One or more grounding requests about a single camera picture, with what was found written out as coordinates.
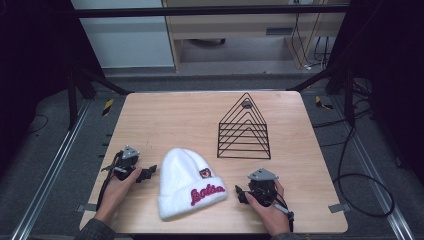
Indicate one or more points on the black horizontal frame bar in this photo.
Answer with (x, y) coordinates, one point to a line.
(200, 11)

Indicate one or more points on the person's right hand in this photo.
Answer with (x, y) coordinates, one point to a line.
(273, 218)

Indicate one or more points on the yellow black striped tape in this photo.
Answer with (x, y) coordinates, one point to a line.
(107, 107)
(321, 103)

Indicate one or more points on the white cabinet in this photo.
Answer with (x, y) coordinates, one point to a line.
(126, 40)

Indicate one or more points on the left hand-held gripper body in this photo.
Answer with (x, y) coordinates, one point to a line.
(128, 160)

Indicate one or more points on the dark curtain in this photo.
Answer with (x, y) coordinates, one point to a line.
(30, 66)
(393, 66)

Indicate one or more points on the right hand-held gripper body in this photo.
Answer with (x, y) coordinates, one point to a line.
(263, 188)

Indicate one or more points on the person's left hand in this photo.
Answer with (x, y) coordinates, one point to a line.
(115, 196)

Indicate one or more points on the aluminium floor rail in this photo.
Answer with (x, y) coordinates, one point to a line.
(50, 170)
(373, 166)

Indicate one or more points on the grey tape tab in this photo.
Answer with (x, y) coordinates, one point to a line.
(339, 208)
(86, 208)

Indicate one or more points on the black metal stand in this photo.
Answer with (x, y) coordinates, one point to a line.
(71, 100)
(349, 96)

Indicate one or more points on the small grey round disc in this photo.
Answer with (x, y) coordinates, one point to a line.
(246, 104)

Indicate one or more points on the white knitted beanie hat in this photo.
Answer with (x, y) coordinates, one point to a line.
(181, 180)

